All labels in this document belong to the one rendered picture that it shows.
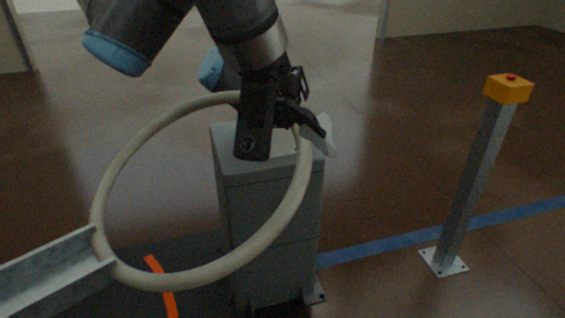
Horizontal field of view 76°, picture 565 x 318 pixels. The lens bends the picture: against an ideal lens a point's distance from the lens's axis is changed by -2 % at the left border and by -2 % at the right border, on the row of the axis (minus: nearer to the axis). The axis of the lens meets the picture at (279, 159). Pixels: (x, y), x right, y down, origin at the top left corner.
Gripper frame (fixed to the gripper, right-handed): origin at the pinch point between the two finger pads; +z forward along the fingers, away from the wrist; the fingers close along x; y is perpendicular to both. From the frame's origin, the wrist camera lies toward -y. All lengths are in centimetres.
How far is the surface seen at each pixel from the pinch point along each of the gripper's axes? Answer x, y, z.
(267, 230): 2.5, -11.5, 4.3
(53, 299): 34.1, -30.2, 0.7
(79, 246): 40.4, -19.5, 4.6
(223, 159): 51, 37, 49
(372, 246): 10, 59, 158
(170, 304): 96, -5, 115
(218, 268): 8.8, -19.0, 4.3
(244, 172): 41, 32, 50
